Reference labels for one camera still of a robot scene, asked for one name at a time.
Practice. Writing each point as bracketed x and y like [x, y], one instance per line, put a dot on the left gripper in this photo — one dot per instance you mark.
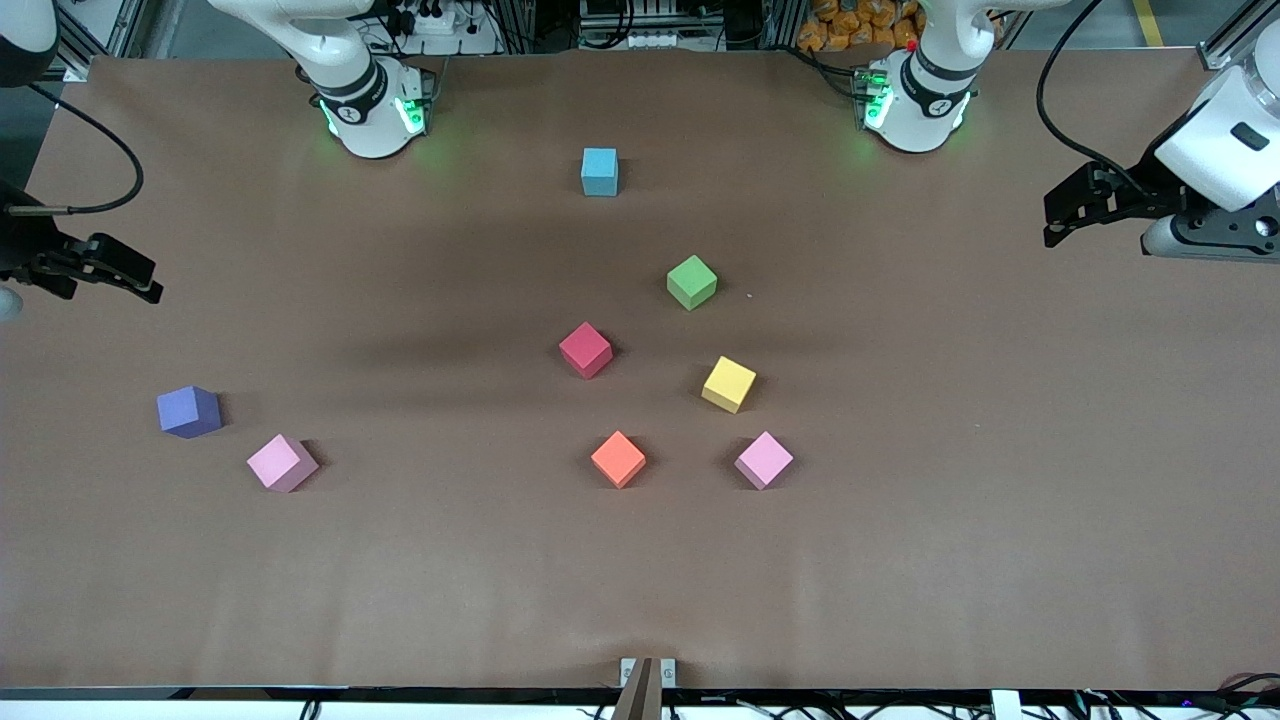
[1146, 187]

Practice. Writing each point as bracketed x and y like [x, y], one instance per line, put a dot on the yellow foam cube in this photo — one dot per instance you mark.
[728, 384]

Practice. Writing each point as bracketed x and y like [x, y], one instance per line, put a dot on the green foam cube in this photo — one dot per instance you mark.
[692, 282]

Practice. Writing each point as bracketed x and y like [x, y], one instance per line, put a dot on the pink foam cube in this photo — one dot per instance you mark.
[763, 460]
[280, 462]

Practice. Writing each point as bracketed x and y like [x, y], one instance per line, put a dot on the red foam cube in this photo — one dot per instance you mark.
[585, 350]

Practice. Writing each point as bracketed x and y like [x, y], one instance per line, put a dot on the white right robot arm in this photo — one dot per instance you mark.
[370, 110]

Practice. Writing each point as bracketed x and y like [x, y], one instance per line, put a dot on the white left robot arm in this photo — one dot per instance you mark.
[915, 110]

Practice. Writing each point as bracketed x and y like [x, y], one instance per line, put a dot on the purple foam cube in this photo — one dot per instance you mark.
[188, 410]

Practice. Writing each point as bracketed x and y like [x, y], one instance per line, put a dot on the bag of orange items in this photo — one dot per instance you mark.
[860, 25]

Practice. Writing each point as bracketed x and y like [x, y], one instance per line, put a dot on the white power strip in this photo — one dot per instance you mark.
[430, 22]

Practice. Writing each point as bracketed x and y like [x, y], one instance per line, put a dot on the brown table mat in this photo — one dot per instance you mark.
[400, 580]

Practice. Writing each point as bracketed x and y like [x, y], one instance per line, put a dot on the black table edge strip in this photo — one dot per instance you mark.
[300, 692]

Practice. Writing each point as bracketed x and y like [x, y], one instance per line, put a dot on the white equipment rack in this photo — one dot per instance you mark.
[650, 38]

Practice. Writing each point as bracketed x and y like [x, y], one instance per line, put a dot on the blue foam cube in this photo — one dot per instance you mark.
[599, 170]

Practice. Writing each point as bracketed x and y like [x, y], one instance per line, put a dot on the white tag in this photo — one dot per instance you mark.
[1005, 705]

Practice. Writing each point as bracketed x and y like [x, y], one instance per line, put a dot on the orange foam cube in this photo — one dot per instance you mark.
[618, 458]

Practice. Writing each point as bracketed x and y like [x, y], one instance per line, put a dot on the small grey metal plate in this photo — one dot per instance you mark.
[627, 672]
[668, 672]

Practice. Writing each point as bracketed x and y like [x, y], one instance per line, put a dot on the brown tapered bar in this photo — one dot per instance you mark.
[640, 695]

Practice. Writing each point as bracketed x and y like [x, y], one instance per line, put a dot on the aluminium frame profile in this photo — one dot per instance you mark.
[1235, 40]
[100, 40]

